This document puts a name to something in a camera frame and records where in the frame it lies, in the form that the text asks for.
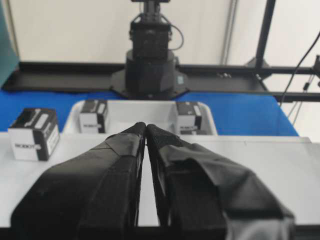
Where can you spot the black aluminium frame rail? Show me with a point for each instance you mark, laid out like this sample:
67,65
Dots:
100,77

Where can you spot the black white box on base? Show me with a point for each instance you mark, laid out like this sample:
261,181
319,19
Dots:
34,135

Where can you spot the black white box being moved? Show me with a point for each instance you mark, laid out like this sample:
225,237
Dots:
94,116

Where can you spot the black white box in tray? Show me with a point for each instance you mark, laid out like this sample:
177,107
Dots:
188,116

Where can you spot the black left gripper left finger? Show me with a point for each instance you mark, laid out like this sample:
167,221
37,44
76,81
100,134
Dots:
94,196

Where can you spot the white base board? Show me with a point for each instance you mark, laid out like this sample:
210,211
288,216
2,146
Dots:
288,166

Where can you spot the white plastic tray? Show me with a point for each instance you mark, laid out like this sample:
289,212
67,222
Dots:
124,113

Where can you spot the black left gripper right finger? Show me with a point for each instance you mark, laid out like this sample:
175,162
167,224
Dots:
203,195

